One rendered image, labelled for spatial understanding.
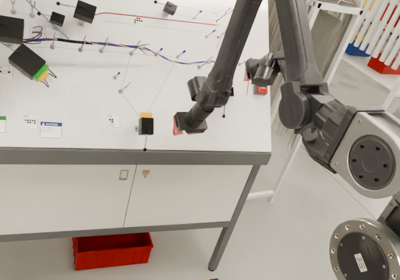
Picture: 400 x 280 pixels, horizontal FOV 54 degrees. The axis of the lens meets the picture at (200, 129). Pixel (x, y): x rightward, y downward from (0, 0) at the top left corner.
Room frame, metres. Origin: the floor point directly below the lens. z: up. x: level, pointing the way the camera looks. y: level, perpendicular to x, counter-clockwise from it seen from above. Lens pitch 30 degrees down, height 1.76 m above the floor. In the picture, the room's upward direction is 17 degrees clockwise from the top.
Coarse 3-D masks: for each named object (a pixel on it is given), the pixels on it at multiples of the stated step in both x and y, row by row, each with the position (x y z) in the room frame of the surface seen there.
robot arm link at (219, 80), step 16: (240, 0) 1.03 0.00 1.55; (256, 0) 1.02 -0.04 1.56; (240, 16) 1.01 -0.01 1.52; (240, 32) 1.02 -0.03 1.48; (224, 48) 1.03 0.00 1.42; (240, 48) 1.03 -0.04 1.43; (224, 64) 1.02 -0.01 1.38; (208, 80) 1.04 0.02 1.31; (224, 80) 1.03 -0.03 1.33; (208, 96) 1.02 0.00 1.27; (224, 96) 1.05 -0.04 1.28
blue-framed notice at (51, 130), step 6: (42, 126) 1.11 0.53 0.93; (48, 126) 1.12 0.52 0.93; (54, 126) 1.13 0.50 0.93; (60, 126) 1.14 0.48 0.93; (42, 132) 1.10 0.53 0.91; (48, 132) 1.11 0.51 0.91; (54, 132) 1.12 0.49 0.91; (60, 132) 1.13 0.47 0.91; (54, 138) 1.11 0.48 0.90; (60, 138) 1.12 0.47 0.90
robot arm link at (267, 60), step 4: (268, 52) 1.42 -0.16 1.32; (264, 56) 1.41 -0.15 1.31; (268, 56) 1.41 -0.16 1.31; (272, 56) 1.41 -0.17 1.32; (260, 60) 1.42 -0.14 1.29; (264, 60) 1.40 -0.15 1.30; (268, 60) 1.40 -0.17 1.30; (272, 60) 1.39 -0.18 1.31; (260, 64) 1.41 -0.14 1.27; (264, 64) 1.38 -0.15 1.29; (268, 64) 1.38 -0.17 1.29; (272, 64) 1.39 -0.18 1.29
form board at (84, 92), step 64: (64, 0) 1.41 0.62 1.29; (128, 0) 1.55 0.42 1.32; (192, 0) 1.70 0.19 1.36; (0, 64) 1.17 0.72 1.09; (64, 64) 1.28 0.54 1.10; (128, 64) 1.40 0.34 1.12; (192, 64) 1.54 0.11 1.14; (64, 128) 1.15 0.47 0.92; (128, 128) 1.26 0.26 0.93; (256, 128) 1.53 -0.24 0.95
